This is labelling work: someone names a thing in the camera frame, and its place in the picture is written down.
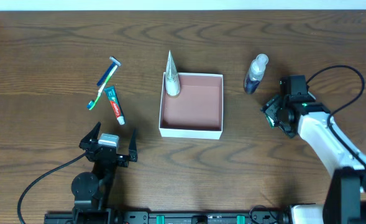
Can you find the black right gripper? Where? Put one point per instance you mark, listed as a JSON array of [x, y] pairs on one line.
[[271, 112]]

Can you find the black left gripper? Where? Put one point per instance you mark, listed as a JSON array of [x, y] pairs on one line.
[[107, 154]]

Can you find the green white sachet packet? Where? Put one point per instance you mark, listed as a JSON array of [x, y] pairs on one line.
[[270, 121]]

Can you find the green white toothbrush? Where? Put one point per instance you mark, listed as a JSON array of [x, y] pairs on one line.
[[92, 103]]

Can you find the clear bottle blue liquid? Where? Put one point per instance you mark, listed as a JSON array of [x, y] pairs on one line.
[[255, 73]]

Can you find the Colgate toothpaste tube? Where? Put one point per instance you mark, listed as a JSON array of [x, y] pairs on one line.
[[112, 97]]

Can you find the white cream tube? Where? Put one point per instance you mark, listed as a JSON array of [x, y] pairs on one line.
[[172, 81]]

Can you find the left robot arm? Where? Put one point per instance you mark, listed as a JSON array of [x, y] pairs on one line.
[[91, 189]]

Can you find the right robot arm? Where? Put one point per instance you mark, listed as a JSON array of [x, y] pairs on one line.
[[345, 163]]

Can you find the blue disposable razor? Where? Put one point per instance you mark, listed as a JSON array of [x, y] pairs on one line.
[[107, 71]]

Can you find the white box pink interior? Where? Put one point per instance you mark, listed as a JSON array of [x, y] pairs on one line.
[[197, 112]]

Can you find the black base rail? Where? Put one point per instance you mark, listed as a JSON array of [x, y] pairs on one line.
[[259, 214]]

